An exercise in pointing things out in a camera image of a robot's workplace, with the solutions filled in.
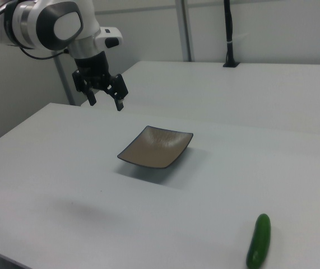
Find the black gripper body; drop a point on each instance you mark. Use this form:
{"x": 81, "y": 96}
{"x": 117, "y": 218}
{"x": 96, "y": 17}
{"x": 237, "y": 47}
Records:
{"x": 92, "y": 67}

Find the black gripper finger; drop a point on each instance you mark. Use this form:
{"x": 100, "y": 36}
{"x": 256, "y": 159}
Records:
{"x": 119, "y": 89}
{"x": 81, "y": 84}

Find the green cucumber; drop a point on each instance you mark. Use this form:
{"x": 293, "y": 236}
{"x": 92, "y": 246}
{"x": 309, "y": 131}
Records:
{"x": 259, "y": 241}

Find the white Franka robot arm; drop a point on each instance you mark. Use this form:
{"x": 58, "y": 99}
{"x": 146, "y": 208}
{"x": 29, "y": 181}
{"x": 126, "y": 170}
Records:
{"x": 64, "y": 25}

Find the square brown ceramic plate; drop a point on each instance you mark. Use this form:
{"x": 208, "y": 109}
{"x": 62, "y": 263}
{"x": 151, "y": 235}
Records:
{"x": 154, "y": 151}

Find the black pole with flat base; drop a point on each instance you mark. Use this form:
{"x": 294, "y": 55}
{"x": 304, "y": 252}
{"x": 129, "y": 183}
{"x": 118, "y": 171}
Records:
{"x": 229, "y": 28}

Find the grey aluminium partition post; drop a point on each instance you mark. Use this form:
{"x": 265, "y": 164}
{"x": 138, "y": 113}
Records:
{"x": 184, "y": 28}

